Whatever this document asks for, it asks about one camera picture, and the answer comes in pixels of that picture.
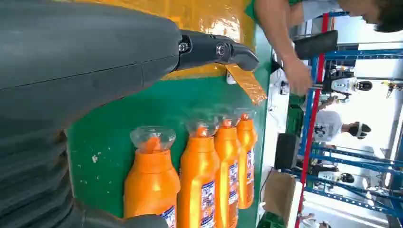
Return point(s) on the blue metal rack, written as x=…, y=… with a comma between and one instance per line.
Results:
x=346, y=55

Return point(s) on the yellow sheet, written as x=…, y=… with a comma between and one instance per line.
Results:
x=204, y=12

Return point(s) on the red post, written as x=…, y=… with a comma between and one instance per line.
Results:
x=310, y=132

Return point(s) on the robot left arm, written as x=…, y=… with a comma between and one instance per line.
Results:
x=31, y=182

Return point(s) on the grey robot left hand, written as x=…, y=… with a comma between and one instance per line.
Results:
x=78, y=47

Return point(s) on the white humanoid robot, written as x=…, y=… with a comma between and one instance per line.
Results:
x=346, y=85
x=333, y=177

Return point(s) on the cardboard box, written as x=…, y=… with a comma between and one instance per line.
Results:
x=278, y=195

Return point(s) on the white table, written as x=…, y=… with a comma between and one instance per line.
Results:
x=274, y=116

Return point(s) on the orange drink bottle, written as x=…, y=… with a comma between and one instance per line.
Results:
x=195, y=176
x=245, y=141
x=151, y=185
x=227, y=157

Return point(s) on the person with black cap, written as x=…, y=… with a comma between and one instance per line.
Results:
x=330, y=126

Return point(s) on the green mat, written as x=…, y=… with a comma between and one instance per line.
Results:
x=126, y=110

